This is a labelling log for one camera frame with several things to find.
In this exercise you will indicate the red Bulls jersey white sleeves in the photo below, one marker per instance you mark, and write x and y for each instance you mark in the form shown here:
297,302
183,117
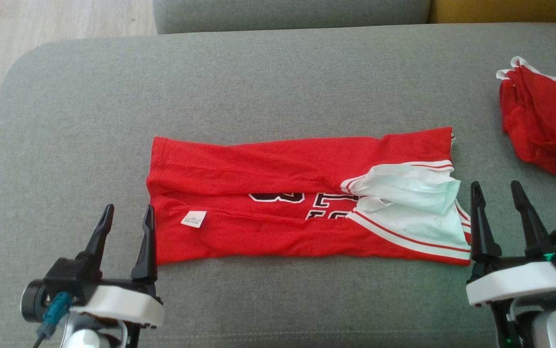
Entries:
268,164

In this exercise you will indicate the grey sofa back cushion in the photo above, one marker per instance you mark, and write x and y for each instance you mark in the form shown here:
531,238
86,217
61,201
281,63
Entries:
292,14

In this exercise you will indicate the grey sofa seat cushion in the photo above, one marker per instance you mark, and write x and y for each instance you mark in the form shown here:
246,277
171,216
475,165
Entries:
306,82

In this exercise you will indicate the red shorts white trim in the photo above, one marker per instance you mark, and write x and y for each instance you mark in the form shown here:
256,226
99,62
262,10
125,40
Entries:
548,125

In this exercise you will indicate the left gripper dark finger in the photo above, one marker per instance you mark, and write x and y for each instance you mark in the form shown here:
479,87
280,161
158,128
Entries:
146,246
96,246

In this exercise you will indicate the yellow cushion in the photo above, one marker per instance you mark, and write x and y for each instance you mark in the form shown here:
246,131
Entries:
509,10

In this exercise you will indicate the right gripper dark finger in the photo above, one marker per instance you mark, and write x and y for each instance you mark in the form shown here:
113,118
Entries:
531,227
483,232

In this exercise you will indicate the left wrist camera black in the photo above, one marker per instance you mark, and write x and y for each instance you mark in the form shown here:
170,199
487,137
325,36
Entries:
65,285

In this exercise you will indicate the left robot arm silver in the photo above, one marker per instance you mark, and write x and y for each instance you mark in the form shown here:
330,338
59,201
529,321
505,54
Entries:
87,338

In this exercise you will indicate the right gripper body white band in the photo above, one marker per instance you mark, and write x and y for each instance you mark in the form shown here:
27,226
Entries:
514,287

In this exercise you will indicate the teal connector at left camera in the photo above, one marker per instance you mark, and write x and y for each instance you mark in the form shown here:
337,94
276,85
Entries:
55,311

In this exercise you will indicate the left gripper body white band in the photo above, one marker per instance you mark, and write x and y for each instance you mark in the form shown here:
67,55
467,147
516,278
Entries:
123,304

